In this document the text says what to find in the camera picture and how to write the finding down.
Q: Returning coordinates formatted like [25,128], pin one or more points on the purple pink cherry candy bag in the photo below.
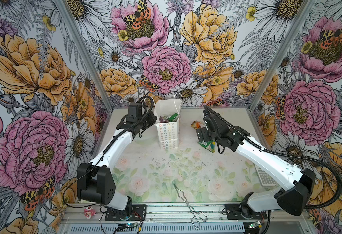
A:
[163,120]

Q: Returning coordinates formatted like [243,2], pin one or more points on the metal wire tongs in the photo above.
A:
[198,216]

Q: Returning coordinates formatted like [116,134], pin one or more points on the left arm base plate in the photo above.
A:
[135,212]

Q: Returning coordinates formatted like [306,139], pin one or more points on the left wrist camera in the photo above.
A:
[135,110]

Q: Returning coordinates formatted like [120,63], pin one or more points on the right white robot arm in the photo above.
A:
[294,184]

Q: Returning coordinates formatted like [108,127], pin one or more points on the orange snack packet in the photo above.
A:
[197,125]

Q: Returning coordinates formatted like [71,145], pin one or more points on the round green snack packet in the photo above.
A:
[173,118]

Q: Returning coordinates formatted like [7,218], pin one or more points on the white printed paper bag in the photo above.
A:
[168,133]

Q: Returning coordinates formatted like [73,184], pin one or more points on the aluminium front rail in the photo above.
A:
[175,212]

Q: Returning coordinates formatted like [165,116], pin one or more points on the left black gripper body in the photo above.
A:
[147,120]

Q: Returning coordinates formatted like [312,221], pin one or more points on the small green snack packet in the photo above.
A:
[208,145]

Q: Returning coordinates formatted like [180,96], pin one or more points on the pink white small toy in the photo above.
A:
[89,212]

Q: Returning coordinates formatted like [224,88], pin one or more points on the white calculator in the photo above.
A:
[265,179]

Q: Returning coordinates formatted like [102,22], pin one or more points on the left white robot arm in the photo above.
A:
[95,181]

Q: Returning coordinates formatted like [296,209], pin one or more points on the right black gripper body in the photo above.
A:
[208,135]

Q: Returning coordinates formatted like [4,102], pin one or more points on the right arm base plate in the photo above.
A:
[235,211]

